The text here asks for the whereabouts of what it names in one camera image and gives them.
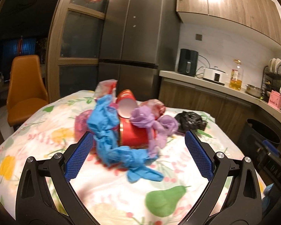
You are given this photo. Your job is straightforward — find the wooden lower kitchen cabinets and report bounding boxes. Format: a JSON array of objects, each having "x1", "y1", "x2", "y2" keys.
[{"x1": 159, "y1": 78, "x2": 281, "y2": 148}]

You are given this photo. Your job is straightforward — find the red round tin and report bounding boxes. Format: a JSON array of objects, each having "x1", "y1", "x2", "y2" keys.
[{"x1": 118, "y1": 118, "x2": 156, "y2": 149}]

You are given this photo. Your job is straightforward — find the wall power socket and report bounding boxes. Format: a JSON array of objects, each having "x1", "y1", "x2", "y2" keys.
[{"x1": 195, "y1": 34, "x2": 203, "y2": 41}]

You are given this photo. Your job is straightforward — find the orange chair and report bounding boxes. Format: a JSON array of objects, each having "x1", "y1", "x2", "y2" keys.
[{"x1": 6, "y1": 55, "x2": 49, "y2": 128}]

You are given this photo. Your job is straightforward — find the cooking oil bottle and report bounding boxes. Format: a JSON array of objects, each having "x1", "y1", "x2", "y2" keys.
[{"x1": 229, "y1": 59, "x2": 244, "y2": 90}]

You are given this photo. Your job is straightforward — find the black crumpled plastic bag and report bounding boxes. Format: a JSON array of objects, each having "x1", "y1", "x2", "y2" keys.
[{"x1": 175, "y1": 111, "x2": 207, "y2": 134}]

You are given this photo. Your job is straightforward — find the pink red crumpled wrapper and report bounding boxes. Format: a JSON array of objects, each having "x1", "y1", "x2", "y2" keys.
[{"x1": 140, "y1": 99, "x2": 166, "y2": 120}]

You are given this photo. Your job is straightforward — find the stainless steel bowl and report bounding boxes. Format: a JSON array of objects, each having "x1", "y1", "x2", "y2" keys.
[{"x1": 245, "y1": 84, "x2": 263, "y2": 99}]

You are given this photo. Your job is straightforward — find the wooden upper wall cabinet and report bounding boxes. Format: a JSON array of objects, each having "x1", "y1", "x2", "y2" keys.
[{"x1": 177, "y1": 0, "x2": 281, "y2": 52}]

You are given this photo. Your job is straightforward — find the blue glove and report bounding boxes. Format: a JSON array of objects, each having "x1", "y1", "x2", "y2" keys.
[{"x1": 87, "y1": 94, "x2": 164, "y2": 183}]

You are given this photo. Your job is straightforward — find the white slow cooker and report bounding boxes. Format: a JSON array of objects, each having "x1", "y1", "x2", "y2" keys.
[{"x1": 203, "y1": 67, "x2": 227, "y2": 86}]

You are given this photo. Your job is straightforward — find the black trash bin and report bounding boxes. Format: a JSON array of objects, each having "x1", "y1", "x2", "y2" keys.
[{"x1": 237, "y1": 118, "x2": 281, "y2": 158}]

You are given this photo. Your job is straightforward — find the black dish rack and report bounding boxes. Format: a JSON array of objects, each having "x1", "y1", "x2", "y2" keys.
[{"x1": 261, "y1": 58, "x2": 281, "y2": 103}]

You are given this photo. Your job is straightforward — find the black air fryer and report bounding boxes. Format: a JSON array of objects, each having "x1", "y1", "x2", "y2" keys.
[{"x1": 178, "y1": 49, "x2": 198, "y2": 77}]

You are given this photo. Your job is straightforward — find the magenta crumpled plastic bag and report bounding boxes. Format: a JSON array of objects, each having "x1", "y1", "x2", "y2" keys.
[{"x1": 74, "y1": 109, "x2": 93, "y2": 142}]

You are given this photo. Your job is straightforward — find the purple glove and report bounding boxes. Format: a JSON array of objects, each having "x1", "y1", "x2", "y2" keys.
[{"x1": 129, "y1": 106, "x2": 178, "y2": 158}]

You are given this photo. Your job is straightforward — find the dark grey refrigerator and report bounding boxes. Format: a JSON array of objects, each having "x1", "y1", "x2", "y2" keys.
[{"x1": 98, "y1": 0, "x2": 180, "y2": 101}]

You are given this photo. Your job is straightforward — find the red white snack wrapper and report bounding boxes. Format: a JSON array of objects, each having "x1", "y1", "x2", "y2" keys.
[{"x1": 94, "y1": 79, "x2": 118, "y2": 99}]

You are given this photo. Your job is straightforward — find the pink utensil holder box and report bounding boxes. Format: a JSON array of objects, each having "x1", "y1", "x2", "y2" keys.
[{"x1": 268, "y1": 90, "x2": 281, "y2": 110}]

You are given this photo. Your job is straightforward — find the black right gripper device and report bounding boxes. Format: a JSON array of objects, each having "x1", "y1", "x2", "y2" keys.
[{"x1": 254, "y1": 140, "x2": 281, "y2": 189}]

